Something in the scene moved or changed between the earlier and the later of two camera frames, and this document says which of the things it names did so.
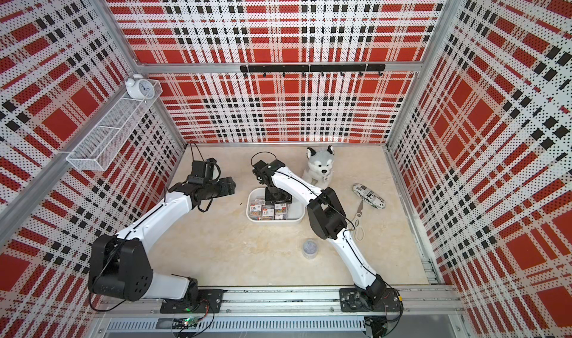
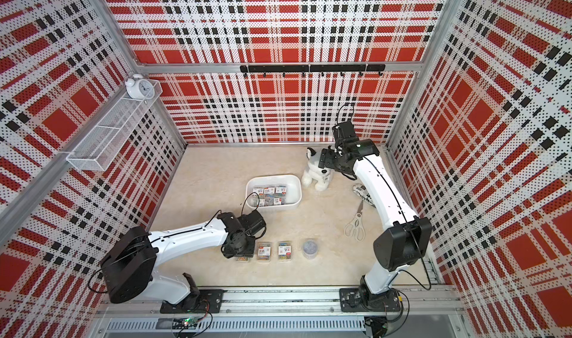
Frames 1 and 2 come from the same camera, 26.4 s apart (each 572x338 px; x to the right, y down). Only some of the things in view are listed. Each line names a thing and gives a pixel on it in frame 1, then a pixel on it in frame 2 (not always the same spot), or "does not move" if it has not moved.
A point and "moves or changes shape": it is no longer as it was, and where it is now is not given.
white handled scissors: (359, 234) does not move
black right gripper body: (278, 195) to (334, 160)
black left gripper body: (222, 187) to (246, 248)
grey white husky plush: (319, 170) does not move
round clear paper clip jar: (310, 249) does not move
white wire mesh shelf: (98, 148) does not move
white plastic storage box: (296, 209) moves or changes shape
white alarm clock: (139, 88) does not move
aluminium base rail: (299, 300) does not move
